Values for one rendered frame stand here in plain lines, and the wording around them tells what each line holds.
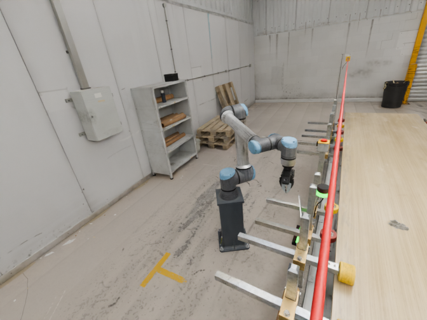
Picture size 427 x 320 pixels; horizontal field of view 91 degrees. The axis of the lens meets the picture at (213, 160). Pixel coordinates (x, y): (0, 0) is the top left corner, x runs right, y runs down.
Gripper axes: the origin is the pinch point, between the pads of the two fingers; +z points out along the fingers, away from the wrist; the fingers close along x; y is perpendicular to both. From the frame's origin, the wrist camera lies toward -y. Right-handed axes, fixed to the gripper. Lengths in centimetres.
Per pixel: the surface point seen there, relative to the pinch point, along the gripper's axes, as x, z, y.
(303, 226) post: -15.6, -13.7, -43.7
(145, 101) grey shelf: 230, -38, 111
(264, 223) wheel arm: 8.4, 11.2, -21.9
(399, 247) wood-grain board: -57, 7, -18
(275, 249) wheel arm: -4.6, 1.4, -47.2
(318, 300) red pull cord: -21, -67, -110
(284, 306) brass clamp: -14, 0, -72
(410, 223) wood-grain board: -65, 7, 3
